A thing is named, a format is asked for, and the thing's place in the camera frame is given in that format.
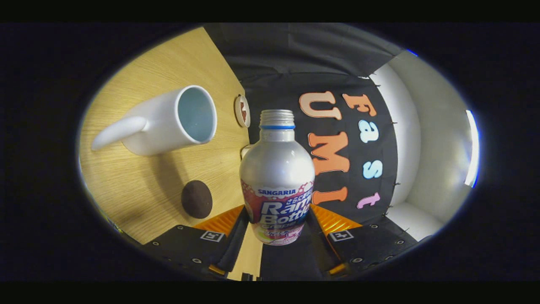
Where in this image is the dark brown round coaster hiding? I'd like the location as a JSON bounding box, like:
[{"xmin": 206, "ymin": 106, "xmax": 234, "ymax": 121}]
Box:
[{"xmin": 181, "ymin": 180, "xmax": 213, "ymax": 219}]

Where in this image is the silver juice bottle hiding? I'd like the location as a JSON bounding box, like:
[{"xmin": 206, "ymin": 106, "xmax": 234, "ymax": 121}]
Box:
[{"xmin": 239, "ymin": 109, "xmax": 316, "ymax": 246}]

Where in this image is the white cup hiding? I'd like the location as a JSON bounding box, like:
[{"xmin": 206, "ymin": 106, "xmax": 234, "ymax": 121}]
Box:
[{"xmin": 91, "ymin": 85, "xmax": 218, "ymax": 157}]

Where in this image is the small pink plate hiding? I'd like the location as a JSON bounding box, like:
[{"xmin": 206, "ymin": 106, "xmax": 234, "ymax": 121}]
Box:
[{"xmin": 235, "ymin": 95, "xmax": 251, "ymax": 128}]

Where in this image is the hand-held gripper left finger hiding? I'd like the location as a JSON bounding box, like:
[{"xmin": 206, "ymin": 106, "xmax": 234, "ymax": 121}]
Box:
[{"xmin": 141, "ymin": 205, "xmax": 249, "ymax": 277}]

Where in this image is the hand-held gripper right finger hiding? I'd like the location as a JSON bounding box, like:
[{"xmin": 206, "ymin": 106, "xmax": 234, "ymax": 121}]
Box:
[{"xmin": 305, "ymin": 204, "xmax": 418, "ymax": 277}]

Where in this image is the black backdrop cloth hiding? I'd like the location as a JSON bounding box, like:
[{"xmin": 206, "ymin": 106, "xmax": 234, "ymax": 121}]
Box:
[{"xmin": 204, "ymin": 23, "xmax": 409, "ymax": 281}]

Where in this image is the wooden table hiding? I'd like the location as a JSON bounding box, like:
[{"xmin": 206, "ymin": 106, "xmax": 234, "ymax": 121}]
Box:
[{"xmin": 78, "ymin": 27, "xmax": 263, "ymax": 281}]

